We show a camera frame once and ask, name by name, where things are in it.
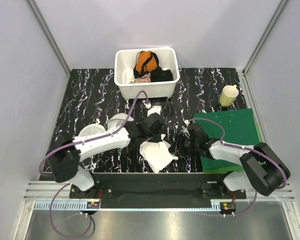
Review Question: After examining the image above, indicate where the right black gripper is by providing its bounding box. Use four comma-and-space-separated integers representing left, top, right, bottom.
165, 132, 199, 158

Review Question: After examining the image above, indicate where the white bra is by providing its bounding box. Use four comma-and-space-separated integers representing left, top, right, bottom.
139, 134, 178, 174

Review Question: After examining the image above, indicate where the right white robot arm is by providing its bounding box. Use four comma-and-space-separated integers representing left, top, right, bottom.
175, 123, 291, 199

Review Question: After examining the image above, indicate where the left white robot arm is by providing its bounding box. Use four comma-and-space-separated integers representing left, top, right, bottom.
47, 112, 165, 198

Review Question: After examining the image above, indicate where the orange black bra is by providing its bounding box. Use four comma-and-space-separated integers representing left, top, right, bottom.
133, 50, 159, 79

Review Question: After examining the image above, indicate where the green folder stack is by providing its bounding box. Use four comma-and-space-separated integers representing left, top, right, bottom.
193, 108, 262, 174

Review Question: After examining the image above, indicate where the pink garment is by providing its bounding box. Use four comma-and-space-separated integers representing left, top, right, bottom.
130, 75, 151, 84

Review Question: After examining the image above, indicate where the black garment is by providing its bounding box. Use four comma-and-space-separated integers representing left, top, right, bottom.
150, 66, 174, 83

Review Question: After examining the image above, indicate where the yellow-green cup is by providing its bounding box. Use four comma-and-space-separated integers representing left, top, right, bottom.
219, 85, 239, 107

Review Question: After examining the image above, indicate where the black marbled mat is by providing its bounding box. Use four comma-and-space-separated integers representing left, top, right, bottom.
49, 68, 249, 173

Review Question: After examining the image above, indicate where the white plastic bin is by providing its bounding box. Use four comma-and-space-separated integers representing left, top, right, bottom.
114, 47, 180, 100

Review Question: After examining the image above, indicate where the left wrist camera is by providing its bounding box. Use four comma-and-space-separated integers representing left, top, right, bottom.
145, 103, 163, 117

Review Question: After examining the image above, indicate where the white cable duct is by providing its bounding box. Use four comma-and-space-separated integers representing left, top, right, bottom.
33, 201, 227, 211

